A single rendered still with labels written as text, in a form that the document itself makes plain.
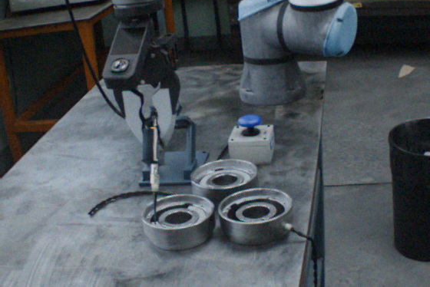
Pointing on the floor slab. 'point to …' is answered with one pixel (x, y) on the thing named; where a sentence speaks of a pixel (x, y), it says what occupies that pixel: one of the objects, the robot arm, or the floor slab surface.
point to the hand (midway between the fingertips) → (153, 140)
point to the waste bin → (411, 186)
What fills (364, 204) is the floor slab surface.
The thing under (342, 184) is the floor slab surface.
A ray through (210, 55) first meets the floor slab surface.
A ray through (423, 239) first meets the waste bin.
